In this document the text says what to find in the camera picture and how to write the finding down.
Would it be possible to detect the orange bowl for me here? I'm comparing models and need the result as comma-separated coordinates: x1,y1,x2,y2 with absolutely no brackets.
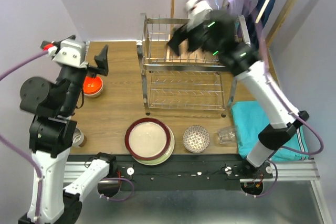
83,76,103,98

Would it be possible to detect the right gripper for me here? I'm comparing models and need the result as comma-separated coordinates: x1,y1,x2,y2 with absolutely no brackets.
166,11,223,57

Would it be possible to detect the pale green plate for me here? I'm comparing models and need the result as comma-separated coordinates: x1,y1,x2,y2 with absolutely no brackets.
133,126,175,166

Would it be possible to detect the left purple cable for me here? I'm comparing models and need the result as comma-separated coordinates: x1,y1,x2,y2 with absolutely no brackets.
0,50,135,222

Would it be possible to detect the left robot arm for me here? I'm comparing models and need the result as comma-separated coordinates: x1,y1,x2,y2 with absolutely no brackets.
19,39,117,223

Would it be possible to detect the navy blue garment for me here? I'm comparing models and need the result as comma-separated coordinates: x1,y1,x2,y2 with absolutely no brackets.
249,0,277,46

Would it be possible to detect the red rimmed white plate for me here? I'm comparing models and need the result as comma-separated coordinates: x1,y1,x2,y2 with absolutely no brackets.
124,118,171,161

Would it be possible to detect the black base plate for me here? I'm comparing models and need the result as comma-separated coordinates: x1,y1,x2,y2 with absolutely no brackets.
107,154,273,191

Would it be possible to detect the lavender towel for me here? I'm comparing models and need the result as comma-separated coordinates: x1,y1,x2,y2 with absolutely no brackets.
226,0,252,18

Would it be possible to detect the clear plastic cup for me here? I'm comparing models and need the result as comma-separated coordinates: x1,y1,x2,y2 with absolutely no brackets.
217,126,239,144

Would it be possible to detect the wooden clothes rack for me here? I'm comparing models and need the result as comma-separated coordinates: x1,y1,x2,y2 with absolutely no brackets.
165,0,316,63

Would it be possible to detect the teal cloth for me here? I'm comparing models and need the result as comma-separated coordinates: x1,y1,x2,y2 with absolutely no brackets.
231,101,309,163

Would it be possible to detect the steel cup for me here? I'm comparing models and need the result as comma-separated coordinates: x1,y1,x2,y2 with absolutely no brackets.
72,128,87,148

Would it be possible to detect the purple cable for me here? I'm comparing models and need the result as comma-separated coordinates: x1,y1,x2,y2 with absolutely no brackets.
0,50,135,222
194,0,325,198

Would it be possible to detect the metal two-tier dish rack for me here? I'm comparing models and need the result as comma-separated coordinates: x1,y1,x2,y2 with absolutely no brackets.
136,13,237,118

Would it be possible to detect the patterned small bowl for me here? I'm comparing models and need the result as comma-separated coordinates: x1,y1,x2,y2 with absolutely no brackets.
183,125,210,153

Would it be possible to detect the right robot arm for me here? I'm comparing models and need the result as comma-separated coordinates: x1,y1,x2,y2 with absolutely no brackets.
166,10,309,178

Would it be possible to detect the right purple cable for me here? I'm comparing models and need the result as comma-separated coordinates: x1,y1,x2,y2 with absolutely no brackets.
194,0,325,198

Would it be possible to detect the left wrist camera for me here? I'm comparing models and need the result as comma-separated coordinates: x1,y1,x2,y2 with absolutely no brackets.
40,35,88,69

